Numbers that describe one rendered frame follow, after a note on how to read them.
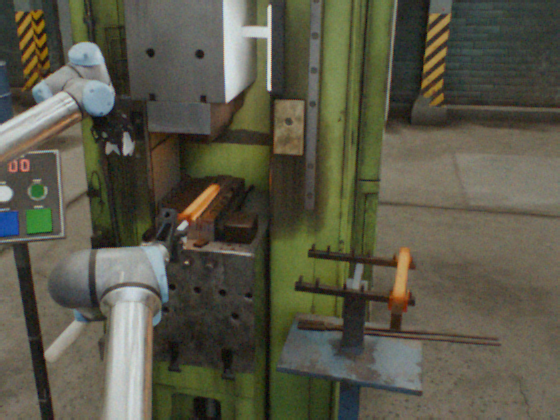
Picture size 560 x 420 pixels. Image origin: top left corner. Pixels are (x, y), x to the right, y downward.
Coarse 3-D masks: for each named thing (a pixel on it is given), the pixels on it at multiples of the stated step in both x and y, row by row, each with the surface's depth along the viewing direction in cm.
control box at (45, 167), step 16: (16, 160) 186; (32, 160) 187; (48, 160) 188; (0, 176) 185; (16, 176) 186; (32, 176) 186; (48, 176) 187; (16, 192) 185; (48, 192) 186; (0, 208) 183; (16, 208) 184; (32, 208) 185; (48, 208) 186; (64, 208) 192; (64, 224) 189; (0, 240) 182; (16, 240) 183; (32, 240) 186; (48, 240) 191
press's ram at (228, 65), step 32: (128, 0) 169; (160, 0) 167; (192, 0) 165; (224, 0) 163; (128, 32) 172; (160, 32) 170; (192, 32) 168; (224, 32) 166; (256, 32) 182; (128, 64) 176; (160, 64) 173; (192, 64) 171; (224, 64) 169; (256, 64) 208; (160, 96) 177; (192, 96) 175; (224, 96) 172
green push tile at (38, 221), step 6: (30, 210) 184; (36, 210) 184; (42, 210) 185; (48, 210) 185; (30, 216) 184; (36, 216) 184; (42, 216) 184; (48, 216) 185; (30, 222) 183; (36, 222) 184; (42, 222) 184; (48, 222) 184; (30, 228) 183; (36, 228) 183; (42, 228) 184; (48, 228) 184
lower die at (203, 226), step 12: (204, 180) 224; (228, 180) 222; (240, 180) 223; (192, 192) 212; (216, 192) 209; (228, 192) 211; (180, 204) 201; (228, 204) 205; (156, 216) 194; (204, 216) 191; (216, 216) 191; (156, 228) 194; (192, 228) 191; (204, 228) 190
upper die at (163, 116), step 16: (240, 96) 210; (160, 112) 179; (176, 112) 178; (192, 112) 176; (208, 112) 175; (224, 112) 191; (160, 128) 181; (176, 128) 180; (192, 128) 178; (208, 128) 177
